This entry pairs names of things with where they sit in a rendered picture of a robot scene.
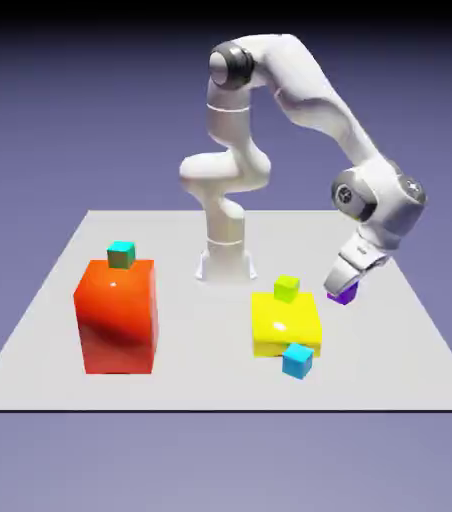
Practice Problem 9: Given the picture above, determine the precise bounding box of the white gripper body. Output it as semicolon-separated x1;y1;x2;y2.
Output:
323;232;391;296

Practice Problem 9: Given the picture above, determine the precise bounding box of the small purple cube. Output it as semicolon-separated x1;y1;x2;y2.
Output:
326;280;360;306

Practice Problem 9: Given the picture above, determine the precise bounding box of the small lime green cube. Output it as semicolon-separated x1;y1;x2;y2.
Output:
273;274;301;304

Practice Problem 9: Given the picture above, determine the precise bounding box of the small cyan cube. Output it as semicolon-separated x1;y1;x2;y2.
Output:
281;342;316;381

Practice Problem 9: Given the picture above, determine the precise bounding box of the small teal cube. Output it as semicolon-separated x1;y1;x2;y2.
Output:
106;240;137;270

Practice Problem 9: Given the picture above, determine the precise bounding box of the large yellow box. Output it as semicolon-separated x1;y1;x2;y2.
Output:
250;291;324;359

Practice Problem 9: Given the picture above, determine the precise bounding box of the large orange box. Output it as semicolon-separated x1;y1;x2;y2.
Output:
73;258;160;376

